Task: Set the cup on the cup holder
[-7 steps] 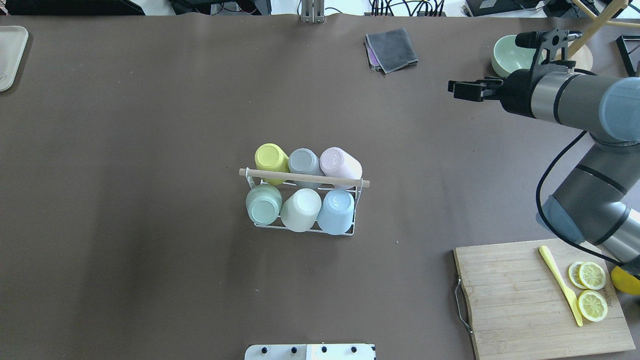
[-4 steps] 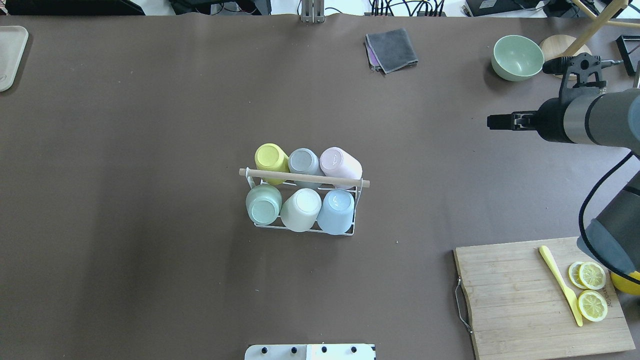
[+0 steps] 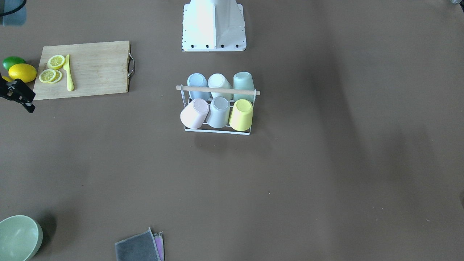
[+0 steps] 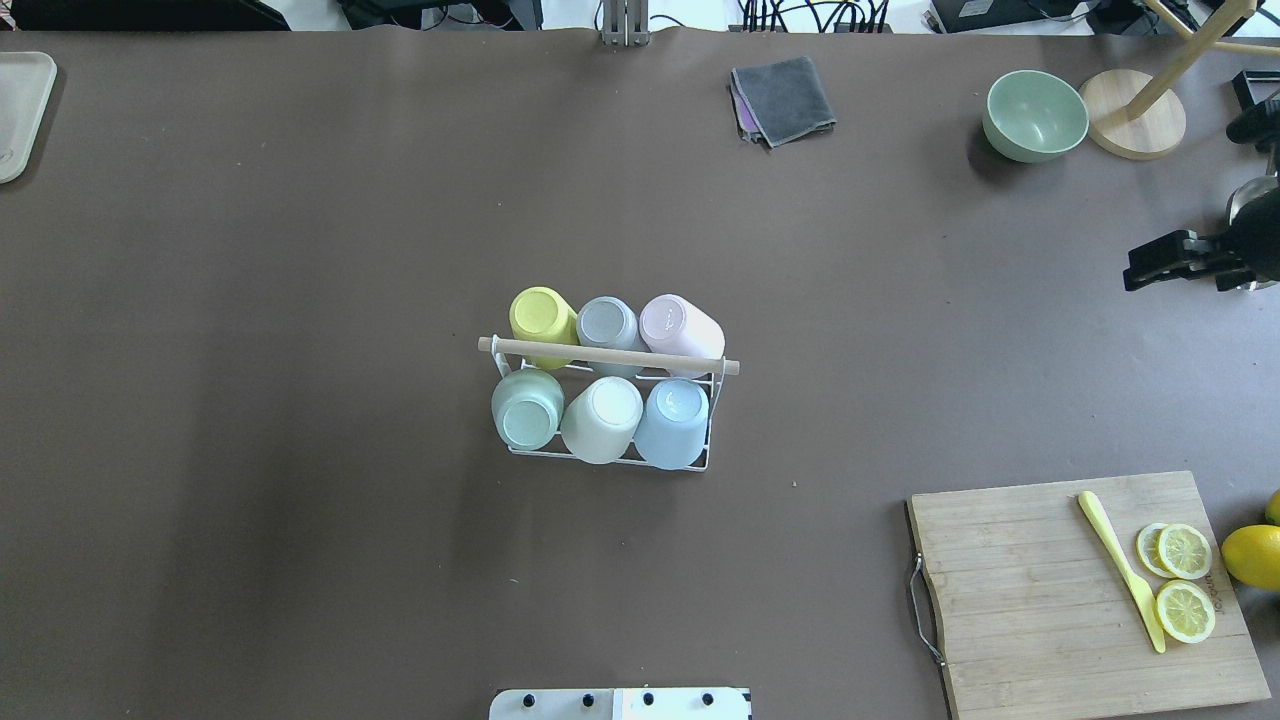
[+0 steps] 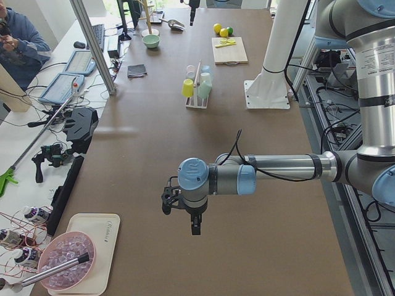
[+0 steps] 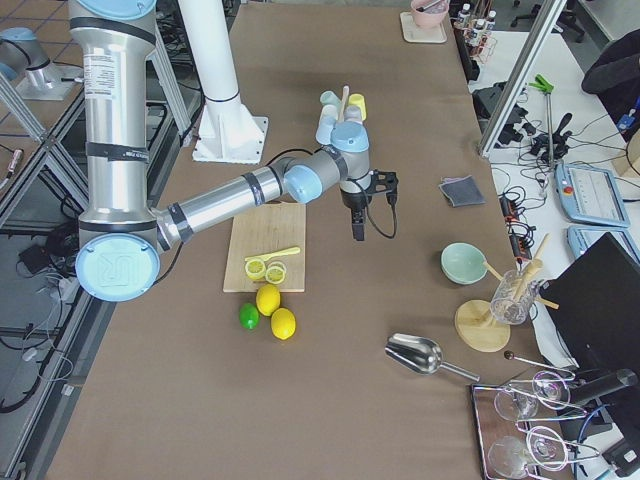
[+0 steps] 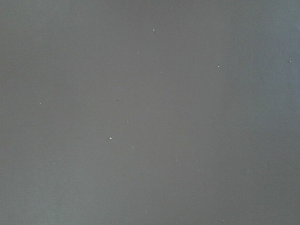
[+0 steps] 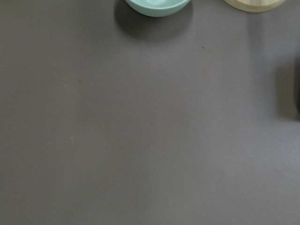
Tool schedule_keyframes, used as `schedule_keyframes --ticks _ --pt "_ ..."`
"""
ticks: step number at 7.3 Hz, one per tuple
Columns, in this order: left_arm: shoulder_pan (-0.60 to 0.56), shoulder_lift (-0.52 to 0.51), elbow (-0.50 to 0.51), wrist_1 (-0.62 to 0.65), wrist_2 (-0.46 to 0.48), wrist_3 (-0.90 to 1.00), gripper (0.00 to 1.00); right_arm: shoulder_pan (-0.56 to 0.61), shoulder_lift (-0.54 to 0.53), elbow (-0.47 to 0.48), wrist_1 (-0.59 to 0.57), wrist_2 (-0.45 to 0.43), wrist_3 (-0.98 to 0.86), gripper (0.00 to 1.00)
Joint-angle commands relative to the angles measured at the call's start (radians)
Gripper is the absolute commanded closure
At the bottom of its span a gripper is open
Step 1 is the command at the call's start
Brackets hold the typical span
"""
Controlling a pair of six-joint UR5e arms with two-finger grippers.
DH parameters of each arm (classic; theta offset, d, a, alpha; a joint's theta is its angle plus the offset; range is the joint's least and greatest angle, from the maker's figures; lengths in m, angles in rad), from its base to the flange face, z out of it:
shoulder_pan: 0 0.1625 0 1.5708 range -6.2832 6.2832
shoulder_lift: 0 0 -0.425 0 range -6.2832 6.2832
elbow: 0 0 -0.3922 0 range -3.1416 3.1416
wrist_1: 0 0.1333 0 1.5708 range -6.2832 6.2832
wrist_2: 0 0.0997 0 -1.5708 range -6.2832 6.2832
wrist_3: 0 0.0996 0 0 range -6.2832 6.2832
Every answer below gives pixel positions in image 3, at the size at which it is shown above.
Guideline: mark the yellow cup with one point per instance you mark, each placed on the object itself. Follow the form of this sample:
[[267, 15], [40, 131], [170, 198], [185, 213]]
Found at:
[[241, 116]]

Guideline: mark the green lime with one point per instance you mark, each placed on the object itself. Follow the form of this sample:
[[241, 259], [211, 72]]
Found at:
[[10, 61]]

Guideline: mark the white wire cup holder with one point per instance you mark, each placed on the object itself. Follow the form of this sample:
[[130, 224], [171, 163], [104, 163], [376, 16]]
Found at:
[[206, 127]]

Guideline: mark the wooden cutting board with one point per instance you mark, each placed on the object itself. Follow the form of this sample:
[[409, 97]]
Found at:
[[96, 69]]

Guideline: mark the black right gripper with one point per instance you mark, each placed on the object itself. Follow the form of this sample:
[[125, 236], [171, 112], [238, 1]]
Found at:
[[17, 92]]

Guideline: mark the mint green bowl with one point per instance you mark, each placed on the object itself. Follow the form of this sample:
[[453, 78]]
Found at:
[[20, 238]]

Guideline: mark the pink cup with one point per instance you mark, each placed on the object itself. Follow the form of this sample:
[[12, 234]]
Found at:
[[194, 114]]

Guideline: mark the grey white cup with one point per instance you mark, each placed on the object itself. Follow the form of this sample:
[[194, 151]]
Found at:
[[219, 113]]

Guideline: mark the grey folded cloth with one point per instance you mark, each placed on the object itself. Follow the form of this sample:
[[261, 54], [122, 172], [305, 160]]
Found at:
[[147, 246]]

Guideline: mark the yellow plastic knife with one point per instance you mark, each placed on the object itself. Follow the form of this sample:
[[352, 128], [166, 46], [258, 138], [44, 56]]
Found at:
[[67, 68]]

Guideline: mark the light blue cup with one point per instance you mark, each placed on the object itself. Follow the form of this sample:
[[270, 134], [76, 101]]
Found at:
[[198, 80]]

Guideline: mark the yellow lemon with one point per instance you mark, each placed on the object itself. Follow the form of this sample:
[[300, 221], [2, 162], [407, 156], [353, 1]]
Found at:
[[24, 72]]

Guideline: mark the green cup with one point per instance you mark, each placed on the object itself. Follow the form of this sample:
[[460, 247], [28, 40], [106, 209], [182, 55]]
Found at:
[[243, 81]]

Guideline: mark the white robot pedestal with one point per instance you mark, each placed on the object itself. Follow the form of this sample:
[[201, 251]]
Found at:
[[213, 26]]

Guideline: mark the cream white cup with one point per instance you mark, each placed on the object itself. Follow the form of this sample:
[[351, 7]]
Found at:
[[218, 80]]

